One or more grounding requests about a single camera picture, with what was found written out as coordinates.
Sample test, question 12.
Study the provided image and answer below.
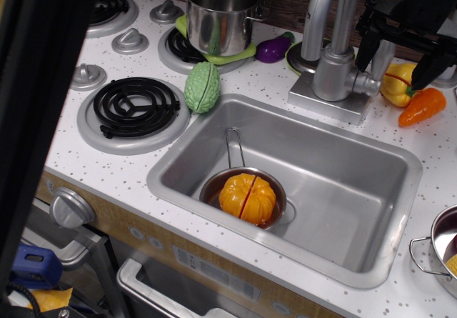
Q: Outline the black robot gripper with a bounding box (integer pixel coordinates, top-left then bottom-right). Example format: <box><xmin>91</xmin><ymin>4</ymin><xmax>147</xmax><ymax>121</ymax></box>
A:
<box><xmin>356</xmin><ymin>0</ymin><xmax>456</xmax><ymax>90</ymax></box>

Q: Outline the silver faucet lever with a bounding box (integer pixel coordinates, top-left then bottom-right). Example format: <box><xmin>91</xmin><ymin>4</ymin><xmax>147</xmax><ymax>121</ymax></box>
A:
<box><xmin>371</xmin><ymin>39</ymin><xmax>396</xmax><ymax>81</ymax></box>

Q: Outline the yellow toy bell pepper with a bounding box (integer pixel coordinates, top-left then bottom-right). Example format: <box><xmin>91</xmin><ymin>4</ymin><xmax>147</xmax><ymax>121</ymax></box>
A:
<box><xmin>381</xmin><ymin>63</ymin><xmax>416</xmax><ymax>108</ymax></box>

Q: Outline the orange toy carrot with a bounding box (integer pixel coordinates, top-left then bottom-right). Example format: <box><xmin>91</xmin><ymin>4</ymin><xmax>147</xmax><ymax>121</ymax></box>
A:
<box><xmin>398</xmin><ymin>88</ymin><xmax>447</xmax><ymax>127</ymax></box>

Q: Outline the silver toy faucet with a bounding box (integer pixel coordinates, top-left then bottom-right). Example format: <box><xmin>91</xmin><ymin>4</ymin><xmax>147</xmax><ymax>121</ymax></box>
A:
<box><xmin>288</xmin><ymin>0</ymin><xmax>382</xmax><ymax>125</ymax></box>

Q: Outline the purple toy eggplant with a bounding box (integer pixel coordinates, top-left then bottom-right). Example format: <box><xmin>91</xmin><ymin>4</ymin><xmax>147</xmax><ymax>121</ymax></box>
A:
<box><xmin>255</xmin><ymin>31</ymin><xmax>295</xmax><ymax>64</ymax></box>

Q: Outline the large steel pot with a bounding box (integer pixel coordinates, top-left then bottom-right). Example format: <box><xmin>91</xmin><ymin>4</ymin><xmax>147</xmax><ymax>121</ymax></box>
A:
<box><xmin>185</xmin><ymin>0</ymin><xmax>271</xmax><ymax>56</ymax></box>

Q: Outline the steel pot at right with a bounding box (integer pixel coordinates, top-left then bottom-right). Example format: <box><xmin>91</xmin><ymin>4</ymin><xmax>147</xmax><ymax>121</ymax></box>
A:
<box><xmin>408</xmin><ymin>205</ymin><xmax>456</xmax><ymax>298</ymax></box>

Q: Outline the green toy bitter melon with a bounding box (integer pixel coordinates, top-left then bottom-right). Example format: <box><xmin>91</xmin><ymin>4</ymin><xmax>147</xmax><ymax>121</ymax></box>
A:
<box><xmin>184</xmin><ymin>61</ymin><xmax>220</xmax><ymax>114</ymax></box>

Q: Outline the small steel saucepan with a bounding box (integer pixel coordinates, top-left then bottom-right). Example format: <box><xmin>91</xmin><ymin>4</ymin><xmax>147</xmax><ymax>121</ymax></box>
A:
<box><xmin>199</xmin><ymin>128</ymin><xmax>287</xmax><ymax>231</ymax></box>

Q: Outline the orange toy pumpkin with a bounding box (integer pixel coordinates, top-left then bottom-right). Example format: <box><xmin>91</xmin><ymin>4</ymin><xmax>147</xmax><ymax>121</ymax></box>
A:
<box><xmin>219</xmin><ymin>173</ymin><xmax>276</xmax><ymax>225</ymax></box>

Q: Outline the yellow toy corn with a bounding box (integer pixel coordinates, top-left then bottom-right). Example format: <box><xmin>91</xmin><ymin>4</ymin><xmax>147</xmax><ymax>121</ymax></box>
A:
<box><xmin>444</xmin><ymin>254</ymin><xmax>457</xmax><ymax>277</ymax></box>

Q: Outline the green pot mat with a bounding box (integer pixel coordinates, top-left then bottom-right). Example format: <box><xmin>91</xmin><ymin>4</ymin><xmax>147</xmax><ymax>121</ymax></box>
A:
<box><xmin>175</xmin><ymin>14</ymin><xmax>256</xmax><ymax>66</ymax></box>

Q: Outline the middle black stove burner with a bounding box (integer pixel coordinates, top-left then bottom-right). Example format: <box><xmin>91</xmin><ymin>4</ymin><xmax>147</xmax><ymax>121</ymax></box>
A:
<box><xmin>158</xmin><ymin>27</ymin><xmax>248</xmax><ymax>75</ymax></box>

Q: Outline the black stove burner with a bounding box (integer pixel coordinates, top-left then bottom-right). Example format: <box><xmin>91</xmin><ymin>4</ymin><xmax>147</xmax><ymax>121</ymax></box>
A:
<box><xmin>158</xmin><ymin>27</ymin><xmax>248</xmax><ymax>75</ymax></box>
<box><xmin>77</xmin><ymin>77</ymin><xmax>190</xmax><ymax>156</ymax></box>

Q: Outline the silver stove knob back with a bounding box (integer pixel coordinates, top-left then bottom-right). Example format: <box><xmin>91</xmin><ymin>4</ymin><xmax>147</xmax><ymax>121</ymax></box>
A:
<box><xmin>149</xmin><ymin>0</ymin><xmax>184</xmax><ymax>25</ymax></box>

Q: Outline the silver stove knob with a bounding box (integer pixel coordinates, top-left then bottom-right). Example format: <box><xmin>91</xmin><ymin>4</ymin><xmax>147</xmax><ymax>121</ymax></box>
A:
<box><xmin>149</xmin><ymin>0</ymin><xmax>184</xmax><ymax>25</ymax></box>
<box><xmin>70</xmin><ymin>63</ymin><xmax>107</xmax><ymax>91</ymax></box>
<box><xmin>111</xmin><ymin>28</ymin><xmax>149</xmax><ymax>55</ymax></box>

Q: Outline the silver stove knob middle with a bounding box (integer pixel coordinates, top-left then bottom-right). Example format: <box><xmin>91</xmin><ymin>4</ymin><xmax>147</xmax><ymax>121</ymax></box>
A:
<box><xmin>111</xmin><ymin>28</ymin><xmax>149</xmax><ymax>55</ymax></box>

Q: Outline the front black stove burner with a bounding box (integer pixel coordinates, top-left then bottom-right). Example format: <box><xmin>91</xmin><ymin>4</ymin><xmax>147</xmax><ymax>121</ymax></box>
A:
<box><xmin>77</xmin><ymin>77</ymin><xmax>190</xmax><ymax>156</ymax></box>

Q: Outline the back left stove burner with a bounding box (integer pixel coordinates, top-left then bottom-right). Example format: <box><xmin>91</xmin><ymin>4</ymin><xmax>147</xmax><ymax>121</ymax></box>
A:
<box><xmin>86</xmin><ymin>0</ymin><xmax>139</xmax><ymax>39</ymax></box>

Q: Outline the grey oven control panel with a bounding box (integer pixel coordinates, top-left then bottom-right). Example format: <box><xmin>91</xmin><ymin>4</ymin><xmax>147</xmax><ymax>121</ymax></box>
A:
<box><xmin>171</xmin><ymin>244</ymin><xmax>261</xmax><ymax>302</ymax></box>

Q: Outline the silver stove knob front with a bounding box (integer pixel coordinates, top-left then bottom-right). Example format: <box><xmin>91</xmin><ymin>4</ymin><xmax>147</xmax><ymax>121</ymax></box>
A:
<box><xmin>70</xmin><ymin>63</ymin><xmax>107</xmax><ymax>91</ymax></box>

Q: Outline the silver oven knob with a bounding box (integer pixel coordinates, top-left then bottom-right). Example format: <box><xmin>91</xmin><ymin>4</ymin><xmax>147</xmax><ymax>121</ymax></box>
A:
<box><xmin>49</xmin><ymin>187</ymin><xmax>96</xmax><ymax>229</ymax></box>

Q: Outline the blue clamp tool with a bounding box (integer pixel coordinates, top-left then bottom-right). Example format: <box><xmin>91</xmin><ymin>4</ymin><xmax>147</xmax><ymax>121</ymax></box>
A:
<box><xmin>9</xmin><ymin>244</ymin><xmax>63</xmax><ymax>289</ymax></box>

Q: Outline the yellow cloth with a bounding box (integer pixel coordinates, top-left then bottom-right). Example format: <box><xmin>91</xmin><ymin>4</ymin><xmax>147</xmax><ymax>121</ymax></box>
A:
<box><xmin>31</xmin><ymin>287</ymin><xmax>73</xmax><ymax>312</ymax></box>

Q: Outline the silver oven door handle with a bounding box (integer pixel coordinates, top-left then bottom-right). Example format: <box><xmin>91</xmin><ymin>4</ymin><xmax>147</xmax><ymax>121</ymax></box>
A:
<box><xmin>116</xmin><ymin>258</ymin><xmax>249</xmax><ymax>317</ymax></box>

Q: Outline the black vertical post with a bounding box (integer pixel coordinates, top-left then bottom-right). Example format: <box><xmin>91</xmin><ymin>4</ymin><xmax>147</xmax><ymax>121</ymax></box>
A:
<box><xmin>1</xmin><ymin>0</ymin><xmax>96</xmax><ymax>285</ymax></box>

